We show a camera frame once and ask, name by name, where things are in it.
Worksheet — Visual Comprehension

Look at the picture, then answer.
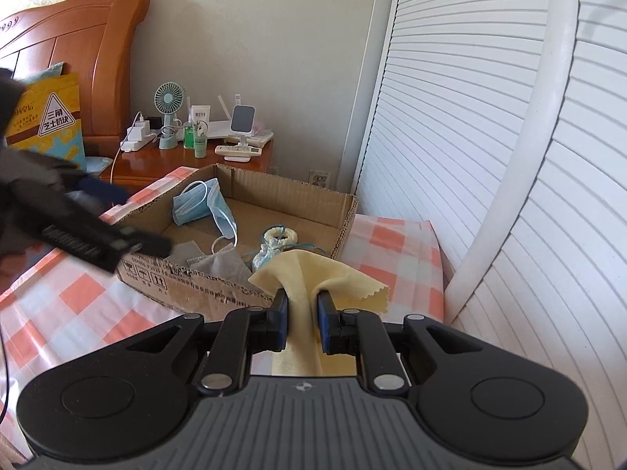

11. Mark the white louvered wardrobe door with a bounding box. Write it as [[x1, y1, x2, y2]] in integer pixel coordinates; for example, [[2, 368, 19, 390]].
[[443, 0, 627, 470], [350, 0, 576, 348]]

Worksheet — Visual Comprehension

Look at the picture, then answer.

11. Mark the blue floral sachet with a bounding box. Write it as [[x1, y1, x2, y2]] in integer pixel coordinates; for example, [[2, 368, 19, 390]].
[[252, 237, 287, 272]]

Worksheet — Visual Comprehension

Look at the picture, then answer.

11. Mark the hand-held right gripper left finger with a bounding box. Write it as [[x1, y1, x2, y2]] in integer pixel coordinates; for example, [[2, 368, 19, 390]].
[[118, 289, 291, 395]]

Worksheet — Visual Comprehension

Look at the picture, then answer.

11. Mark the cream scrunchie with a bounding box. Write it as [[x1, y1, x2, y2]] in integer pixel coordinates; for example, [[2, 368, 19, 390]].
[[263, 226, 299, 248]]

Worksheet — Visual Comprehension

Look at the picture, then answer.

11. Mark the white cable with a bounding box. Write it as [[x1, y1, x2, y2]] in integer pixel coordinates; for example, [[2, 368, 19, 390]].
[[109, 110, 145, 184]]

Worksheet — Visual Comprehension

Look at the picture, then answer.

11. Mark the wooden bed headboard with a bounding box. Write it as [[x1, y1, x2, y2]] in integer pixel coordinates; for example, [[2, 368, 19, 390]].
[[0, 0, 150, 177]]

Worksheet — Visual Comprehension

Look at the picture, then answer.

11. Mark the orange white checkered tablecloth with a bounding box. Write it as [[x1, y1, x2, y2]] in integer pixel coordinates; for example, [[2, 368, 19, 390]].
[[0, 166, 446, 451]]

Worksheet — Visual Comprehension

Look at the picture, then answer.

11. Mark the blue face mask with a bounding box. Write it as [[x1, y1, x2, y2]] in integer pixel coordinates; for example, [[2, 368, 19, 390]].
[[171, 181, 219, 226], [206, 179, 238, 246]]

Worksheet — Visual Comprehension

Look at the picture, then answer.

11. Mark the yellow cleaning cloth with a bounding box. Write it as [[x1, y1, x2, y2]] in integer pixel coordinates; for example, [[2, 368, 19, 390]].
[[247, 249, 393, 378]]

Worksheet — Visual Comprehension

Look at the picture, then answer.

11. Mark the wooden nightstand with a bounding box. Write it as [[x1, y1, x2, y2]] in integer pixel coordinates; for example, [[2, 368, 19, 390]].
[[98, 134, 275, 192]]

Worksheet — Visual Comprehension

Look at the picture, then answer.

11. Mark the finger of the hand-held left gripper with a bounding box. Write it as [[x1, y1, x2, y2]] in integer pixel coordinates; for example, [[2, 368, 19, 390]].
[[112, 228, 173, 258], [73, 176, 129, 204]]

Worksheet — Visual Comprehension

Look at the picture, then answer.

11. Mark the white stand with grey panel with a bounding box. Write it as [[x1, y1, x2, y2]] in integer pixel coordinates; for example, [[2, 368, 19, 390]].
[[230, 104, 258, 145]]

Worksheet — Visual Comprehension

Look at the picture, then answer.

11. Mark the white power strip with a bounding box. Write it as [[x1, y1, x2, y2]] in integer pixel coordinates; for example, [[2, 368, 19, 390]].
[[120, 137, 158, 154]]

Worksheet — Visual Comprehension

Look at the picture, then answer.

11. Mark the green mini desk fan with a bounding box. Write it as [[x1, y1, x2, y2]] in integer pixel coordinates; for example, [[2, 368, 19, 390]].
[[154, 82, 188, 150]]

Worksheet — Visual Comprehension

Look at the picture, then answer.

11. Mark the white router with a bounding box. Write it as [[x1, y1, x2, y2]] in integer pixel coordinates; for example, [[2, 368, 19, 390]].
[[206, 93, 246, 139]]

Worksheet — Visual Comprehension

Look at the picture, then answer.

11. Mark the brown cardboard box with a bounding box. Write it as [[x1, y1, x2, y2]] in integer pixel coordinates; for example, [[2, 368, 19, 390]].
[[115, 163, 359, 314]]

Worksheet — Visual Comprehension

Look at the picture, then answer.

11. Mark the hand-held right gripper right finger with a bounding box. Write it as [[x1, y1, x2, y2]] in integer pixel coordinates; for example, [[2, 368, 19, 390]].
[[316, 291, 491, 395]]

